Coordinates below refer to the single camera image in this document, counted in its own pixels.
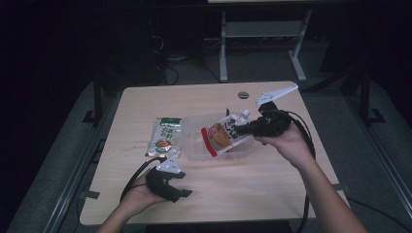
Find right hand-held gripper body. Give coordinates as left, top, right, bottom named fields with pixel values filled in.
left=256, top=83, right=299, bottom=137

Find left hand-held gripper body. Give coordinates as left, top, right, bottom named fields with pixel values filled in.
left=145, top=157, right=182, bottom=204

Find sauce pouch with white cap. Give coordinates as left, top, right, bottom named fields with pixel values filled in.
left=200, top=109, right=256, bottom=158

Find clear plastic container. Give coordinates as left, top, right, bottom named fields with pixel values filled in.
left=181, top=111, right=256, bottom=162

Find person's left hand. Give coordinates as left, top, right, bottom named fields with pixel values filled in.
left=120, top=176, right=169, bottom=217

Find person's right hand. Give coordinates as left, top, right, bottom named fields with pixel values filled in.
left=254, top=124, right=317, bottom=170

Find green and white food packet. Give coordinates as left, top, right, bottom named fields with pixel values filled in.
left=144, top=116, right=183, bottom=159

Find black metal stand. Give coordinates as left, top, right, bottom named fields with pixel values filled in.
left=82, top=69, right=105, bottom=125
left=354, top=66, right=387, bottom=126

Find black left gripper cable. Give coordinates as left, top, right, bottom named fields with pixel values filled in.
left=120, top=157, right=167, bottom=203

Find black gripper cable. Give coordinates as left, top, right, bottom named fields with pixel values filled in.
left=285, top=111, right=318, bottom=233
left=120, top=157, right=167, bottom=203

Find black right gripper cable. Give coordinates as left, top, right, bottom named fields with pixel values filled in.
left=285, top=111, right=318, bottom=233

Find black floor cables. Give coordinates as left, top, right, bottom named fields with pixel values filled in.
left=152, top=32, right=222, bottom=85

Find white metal frame stand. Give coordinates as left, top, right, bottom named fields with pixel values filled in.
left=219, top=9, right=314, bottom=83

